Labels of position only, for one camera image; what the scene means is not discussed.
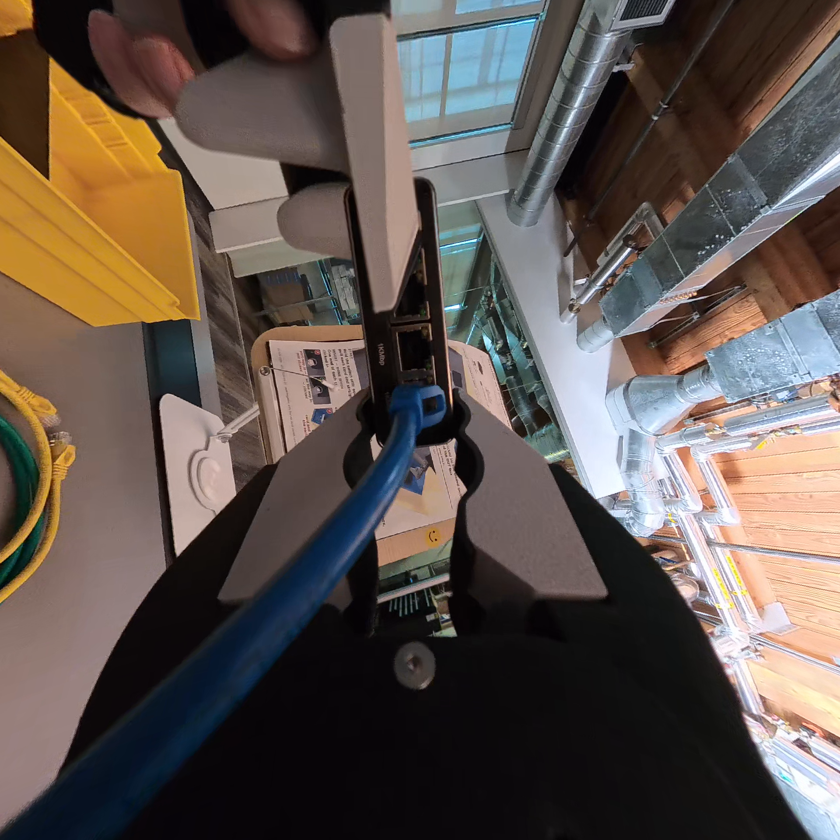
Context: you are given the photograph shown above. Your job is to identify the insulated silver pipes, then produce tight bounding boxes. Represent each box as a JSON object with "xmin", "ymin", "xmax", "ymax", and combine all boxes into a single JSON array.
[{"xmin": 602, "ymin": 373, "xmax": 840, "ymax": 840}]

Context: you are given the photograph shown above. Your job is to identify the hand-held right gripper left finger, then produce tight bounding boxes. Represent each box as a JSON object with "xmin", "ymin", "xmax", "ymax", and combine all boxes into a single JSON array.
[{"xmin": 218, "ymin": 397, "xmax": 382, "ymax": 637}]

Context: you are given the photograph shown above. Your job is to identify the printed instruction sheet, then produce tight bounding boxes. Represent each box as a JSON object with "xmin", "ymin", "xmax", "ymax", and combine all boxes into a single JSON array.
[{"xmin": 268, "ymin": 338, "xmax": 514, "ymax": 540}]

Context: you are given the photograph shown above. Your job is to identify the green ethernet cable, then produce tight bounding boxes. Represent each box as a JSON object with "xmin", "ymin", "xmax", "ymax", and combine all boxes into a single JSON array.
[{"xmin": 0, "ymin": 416, "xmax": 51, "ymax": 589}]

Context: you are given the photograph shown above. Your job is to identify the tan backing board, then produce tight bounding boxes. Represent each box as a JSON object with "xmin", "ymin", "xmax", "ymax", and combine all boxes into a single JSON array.
[{"xmin": 251, "ymin": 325, "xmax": 514, "ymax": 567}]

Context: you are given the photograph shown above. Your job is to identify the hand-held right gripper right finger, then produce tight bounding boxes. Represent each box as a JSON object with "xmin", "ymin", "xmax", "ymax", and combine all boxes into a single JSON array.
[{"xmin": 449, "ymin": 394, "xmax": 609, "ymax": 637}]

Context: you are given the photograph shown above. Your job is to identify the yellow plastic bin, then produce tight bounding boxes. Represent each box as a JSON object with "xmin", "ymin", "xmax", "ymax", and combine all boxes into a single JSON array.
[{"xmin": 0, "ymin": 0, "xmax": 202, "ymax": 328}]

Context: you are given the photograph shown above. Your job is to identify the person's left hand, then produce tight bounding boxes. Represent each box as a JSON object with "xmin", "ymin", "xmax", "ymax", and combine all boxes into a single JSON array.
[{"xmin": 88, "ymin": 0, "xmax": 320, "ymax": 120}]

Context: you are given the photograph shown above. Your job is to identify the dark desk mat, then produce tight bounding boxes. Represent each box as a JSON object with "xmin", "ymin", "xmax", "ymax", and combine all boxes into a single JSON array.
[{"xmin": 143, "ymin": 320, "xmax": 202, "ymax": 409}]

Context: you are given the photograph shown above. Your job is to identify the silver air duct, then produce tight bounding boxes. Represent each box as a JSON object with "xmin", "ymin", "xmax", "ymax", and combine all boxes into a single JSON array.
[{"xmin": 507, "ymin": 0, "xmax": 632, "ymax": 228}]

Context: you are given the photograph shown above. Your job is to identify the blue ethernet cable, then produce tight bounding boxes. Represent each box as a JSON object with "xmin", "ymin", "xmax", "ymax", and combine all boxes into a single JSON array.
[{"xmin": 0, "ymin": 384, "xmax": 455, "ymax": 840}]

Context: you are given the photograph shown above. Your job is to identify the yellow ethernet cable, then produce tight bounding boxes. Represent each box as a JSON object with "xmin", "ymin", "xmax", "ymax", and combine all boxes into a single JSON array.
[{"xmin": 0, "ymin": 369, "xmax": 77, "ymax": 605}]

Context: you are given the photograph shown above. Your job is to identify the black ethernet switch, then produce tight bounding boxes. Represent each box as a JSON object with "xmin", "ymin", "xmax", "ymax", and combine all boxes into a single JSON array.
[{"xmin": 344, "ymin": 177, "xmax": 458, "ymax": 448}]

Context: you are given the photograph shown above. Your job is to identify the black bin divider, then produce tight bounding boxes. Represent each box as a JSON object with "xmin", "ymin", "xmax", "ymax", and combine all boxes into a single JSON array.
[{"xmin": 0, "ymin": 29, "xmax": 52, "ymax": 182}]

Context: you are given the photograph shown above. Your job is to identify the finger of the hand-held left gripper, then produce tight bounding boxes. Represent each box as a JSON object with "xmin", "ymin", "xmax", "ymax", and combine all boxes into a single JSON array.
[{"xmin": 330, "ymin": 14, "xmax": 421, "ymax": 315}]

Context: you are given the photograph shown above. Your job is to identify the large window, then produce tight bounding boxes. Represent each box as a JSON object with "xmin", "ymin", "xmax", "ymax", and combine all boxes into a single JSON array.
[{"xmin": 392, "ymin": 0, "xmax": 547, "ymax": 143}]

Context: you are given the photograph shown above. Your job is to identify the rectangular metal duct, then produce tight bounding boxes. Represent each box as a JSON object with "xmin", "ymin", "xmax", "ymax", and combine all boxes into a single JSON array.
[{"xmin": 576, "ymin": 39, "xmax": 840, "ymax": 357}]

